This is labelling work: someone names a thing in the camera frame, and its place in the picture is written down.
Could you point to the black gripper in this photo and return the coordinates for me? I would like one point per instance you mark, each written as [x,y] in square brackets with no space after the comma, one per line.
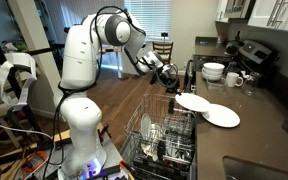
[170,80]

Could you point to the white dinner plate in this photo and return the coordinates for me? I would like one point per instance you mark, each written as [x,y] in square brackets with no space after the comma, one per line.
[146,126]
[224,116]
[192,102]

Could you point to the wooden chair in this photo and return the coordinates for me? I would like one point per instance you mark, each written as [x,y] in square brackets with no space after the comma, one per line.
[164,51]

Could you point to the white ceramic bowl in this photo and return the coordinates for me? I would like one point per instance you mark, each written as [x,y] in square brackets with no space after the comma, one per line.
[214,66]
[212,79]
[212,74]

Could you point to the clear glass food container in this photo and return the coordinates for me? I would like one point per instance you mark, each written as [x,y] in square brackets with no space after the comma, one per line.
[215,87]

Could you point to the white ceramic mug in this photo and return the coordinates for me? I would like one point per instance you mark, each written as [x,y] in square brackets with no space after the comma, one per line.
[232,80]

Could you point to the white window blinds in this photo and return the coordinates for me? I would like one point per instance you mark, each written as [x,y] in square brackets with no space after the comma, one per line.
[154,16]

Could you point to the clear glass jar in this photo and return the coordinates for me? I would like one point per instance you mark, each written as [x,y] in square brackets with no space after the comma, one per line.
[251,85]

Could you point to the black clamp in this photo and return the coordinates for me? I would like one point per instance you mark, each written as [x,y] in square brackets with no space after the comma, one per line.
[103,131]

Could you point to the dark bottle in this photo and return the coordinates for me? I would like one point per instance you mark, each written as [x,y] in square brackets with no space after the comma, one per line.
[238,36]

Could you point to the black electric stove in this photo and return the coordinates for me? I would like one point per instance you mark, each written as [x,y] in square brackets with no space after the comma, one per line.
[254,53]

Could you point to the grey robot mounting table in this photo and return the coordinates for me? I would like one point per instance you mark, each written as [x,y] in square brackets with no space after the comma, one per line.
[112,156]

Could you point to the stainless steel sink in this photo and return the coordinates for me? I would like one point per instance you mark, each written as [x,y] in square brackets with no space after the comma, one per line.
[250,170]

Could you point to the small black tripod camera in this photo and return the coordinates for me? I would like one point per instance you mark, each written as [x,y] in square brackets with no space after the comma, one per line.
[164,34]

